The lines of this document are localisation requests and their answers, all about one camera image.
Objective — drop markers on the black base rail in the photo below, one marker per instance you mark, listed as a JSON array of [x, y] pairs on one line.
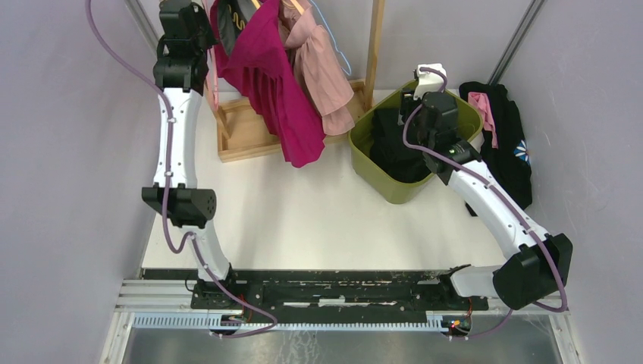
[[324, 297]]

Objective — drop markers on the pink cloth on pile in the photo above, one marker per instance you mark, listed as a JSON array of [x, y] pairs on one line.
[[481, 102]]

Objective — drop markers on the black garment pile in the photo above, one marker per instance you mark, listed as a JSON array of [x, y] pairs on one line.
[[510, 164]]

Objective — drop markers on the light pink skirt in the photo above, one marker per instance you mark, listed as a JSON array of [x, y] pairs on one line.
[[315, 66]]

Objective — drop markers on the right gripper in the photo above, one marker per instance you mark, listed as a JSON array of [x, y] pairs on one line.
[[411, 123]]

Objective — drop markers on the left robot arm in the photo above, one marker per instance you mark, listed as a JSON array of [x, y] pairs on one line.
[[187, 210]]

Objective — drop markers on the olive green plastic basket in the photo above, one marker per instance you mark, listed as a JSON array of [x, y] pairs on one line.
[[361, 141]]

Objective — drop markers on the pink plastic hanger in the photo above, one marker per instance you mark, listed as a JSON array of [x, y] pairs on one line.
[[212, 82]]

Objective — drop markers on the light blue hanger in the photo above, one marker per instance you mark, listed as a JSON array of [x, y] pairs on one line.
[[345, 64]]

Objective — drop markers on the wooden clothes rack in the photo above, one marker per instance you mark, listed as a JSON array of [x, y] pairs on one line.
[[241, 132]]

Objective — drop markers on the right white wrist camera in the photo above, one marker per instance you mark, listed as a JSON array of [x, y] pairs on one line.
[[430, 78]]

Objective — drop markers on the magenta pleated skirt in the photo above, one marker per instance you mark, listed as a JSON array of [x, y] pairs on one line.
[[254, 61]]

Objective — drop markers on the black pleated skirt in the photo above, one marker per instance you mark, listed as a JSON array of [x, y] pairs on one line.
[[388, 152]]

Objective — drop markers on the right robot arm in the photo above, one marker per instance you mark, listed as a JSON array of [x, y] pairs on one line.
[[537, 262]]

